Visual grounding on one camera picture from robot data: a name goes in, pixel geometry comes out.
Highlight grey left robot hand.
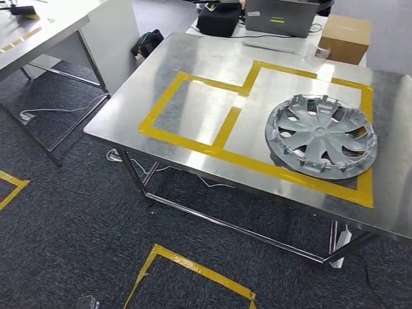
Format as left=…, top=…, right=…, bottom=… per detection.
left=76, top=295, right=98, bottom=309

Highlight grey plastic wheel hubcap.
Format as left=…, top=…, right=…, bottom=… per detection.
left=264, top=93, right=379, bottom=181

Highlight yellow workbench tape outline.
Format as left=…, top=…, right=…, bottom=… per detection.
left=137, top=60, right=374, bottom=210

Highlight steel workbench table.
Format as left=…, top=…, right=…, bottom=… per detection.
left=82, top=32, right=412, bottom=266

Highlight yellow floor tape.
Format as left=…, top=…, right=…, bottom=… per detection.
left=123, top=243, right=257, bottom=309

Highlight white desk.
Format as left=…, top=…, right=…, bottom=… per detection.
left=186, top=15, right=367, bottom=68
left=0, top=0, right=141, bottom=168

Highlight black backpack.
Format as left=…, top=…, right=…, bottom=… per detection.
left=131, top=28, right=164, bottom=66

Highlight yellow desk tape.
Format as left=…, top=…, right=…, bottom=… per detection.
left=0, top=14, right=43, bottom=55

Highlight black flat device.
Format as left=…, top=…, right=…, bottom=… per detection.
left=9, top=5, right=36, bottom=17

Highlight black carry case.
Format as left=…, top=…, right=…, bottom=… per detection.
left=196, top=3, right=242, bottom=39

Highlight white flat device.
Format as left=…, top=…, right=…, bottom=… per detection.
left=241, top=39, right=296, bottom=55

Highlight clear plastic bag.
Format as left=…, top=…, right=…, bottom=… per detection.
left=303, top=44, right=331, bottom=68

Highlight grey laptop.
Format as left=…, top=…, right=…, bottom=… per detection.
left=244, top=0, right=320, bottom=39

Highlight brown cardboard box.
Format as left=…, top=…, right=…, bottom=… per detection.
left=317, top=14, right=373, bottom=66

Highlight white floor cable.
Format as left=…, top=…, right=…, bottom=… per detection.
left=19, top=93, right=112, bottom=122

